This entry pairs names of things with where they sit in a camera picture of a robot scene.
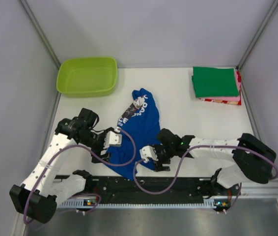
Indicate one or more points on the aluminium corner post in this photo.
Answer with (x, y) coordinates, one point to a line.
(39, 31)
(257, 36)

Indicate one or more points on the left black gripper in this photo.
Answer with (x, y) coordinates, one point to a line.
(97, 151)

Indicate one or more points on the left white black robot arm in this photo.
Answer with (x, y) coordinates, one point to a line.
(37, 197)

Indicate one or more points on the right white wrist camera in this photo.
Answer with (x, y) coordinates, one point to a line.
(147, 153)

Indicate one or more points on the blue printed t shirt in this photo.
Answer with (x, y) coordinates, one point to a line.
(141, 122)

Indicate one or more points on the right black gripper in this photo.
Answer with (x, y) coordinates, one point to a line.
(158, 166)

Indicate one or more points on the lime green plastic tub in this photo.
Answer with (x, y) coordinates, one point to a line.
(87, 77)

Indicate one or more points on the left aluminium corner post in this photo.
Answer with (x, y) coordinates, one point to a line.
(39, 31)

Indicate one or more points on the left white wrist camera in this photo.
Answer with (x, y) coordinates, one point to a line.
(112, 139)

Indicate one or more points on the folded red patterned t shirt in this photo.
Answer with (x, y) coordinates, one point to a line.
(237, 76)

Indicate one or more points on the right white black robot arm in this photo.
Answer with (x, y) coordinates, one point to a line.
(252, 160)

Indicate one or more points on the aluminium frame rail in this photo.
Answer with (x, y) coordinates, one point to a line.
(119, 189)

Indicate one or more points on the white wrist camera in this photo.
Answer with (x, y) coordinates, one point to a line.
(147, 153)
(112, 139)

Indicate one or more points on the right aluminium corner post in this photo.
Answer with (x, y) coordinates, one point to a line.
(257, 36)

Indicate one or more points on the folded green t shirt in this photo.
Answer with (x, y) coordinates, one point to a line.
(214, 82)

